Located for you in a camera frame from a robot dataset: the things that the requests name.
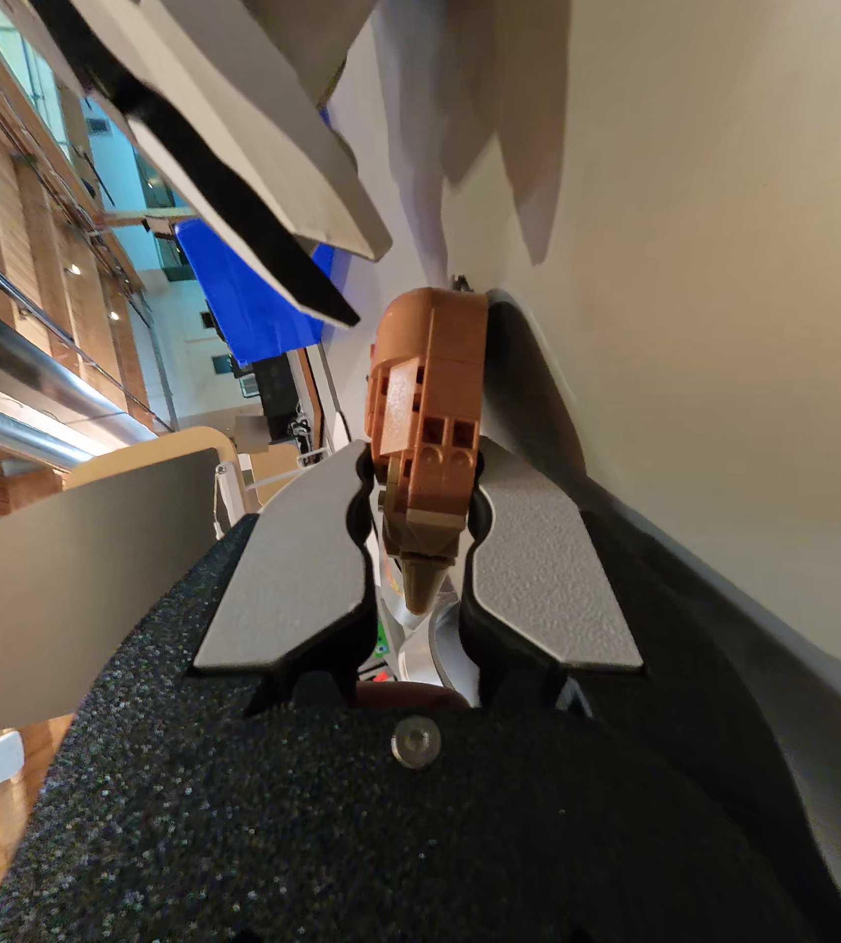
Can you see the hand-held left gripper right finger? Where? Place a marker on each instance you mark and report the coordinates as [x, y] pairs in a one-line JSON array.
[[546, 574]]

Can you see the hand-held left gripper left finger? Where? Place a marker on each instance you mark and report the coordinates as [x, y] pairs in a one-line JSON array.
[[288, 574]]

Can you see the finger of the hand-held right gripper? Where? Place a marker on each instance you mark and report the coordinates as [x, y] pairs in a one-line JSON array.
[[243, 219], [243, 88]]

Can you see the orange toy brick model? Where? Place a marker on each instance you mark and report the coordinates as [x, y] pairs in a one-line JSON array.
[[428, 368]]

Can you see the blue plastic bin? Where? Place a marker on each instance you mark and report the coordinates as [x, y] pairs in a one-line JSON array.
[[251, 309]]

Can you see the white rounded object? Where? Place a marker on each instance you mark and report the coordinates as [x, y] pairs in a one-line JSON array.
[[428, 641]]

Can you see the padded wooden chair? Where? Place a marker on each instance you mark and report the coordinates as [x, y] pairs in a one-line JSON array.
[[81, 574]]

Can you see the silver ventilation duct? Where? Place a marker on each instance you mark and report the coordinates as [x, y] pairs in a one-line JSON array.
[[22, 346], [8, 431]]

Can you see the white wall sensor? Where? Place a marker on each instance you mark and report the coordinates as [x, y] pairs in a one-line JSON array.
[[6, 757]]

